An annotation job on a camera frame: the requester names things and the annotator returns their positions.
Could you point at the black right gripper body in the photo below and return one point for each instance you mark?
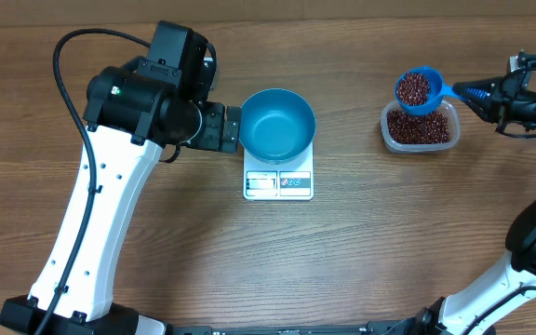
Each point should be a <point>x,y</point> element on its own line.
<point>517,106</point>

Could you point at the blue plastic measuring scoop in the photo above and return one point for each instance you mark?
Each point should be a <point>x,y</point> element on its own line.
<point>421,90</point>

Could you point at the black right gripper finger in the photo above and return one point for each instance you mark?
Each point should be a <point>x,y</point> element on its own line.
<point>486,109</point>
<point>478,86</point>

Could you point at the clear plastic food container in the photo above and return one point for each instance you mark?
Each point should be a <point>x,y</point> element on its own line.
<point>454,132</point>

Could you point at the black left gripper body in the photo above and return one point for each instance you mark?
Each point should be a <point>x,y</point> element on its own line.
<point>210,132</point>

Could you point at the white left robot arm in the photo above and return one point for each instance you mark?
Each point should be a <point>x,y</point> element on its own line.
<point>133,113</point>

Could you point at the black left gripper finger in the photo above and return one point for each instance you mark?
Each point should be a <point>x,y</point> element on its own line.
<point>230,138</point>
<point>233,114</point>

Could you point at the red adzuki beans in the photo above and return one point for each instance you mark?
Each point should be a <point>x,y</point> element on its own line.
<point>404,128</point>

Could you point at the teal blue bowl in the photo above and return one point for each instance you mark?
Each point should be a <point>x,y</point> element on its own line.
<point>277,125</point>

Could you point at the white digital kitchen scale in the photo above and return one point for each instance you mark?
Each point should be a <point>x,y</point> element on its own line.
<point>290,181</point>

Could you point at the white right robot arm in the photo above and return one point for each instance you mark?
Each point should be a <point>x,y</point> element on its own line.
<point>511,281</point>

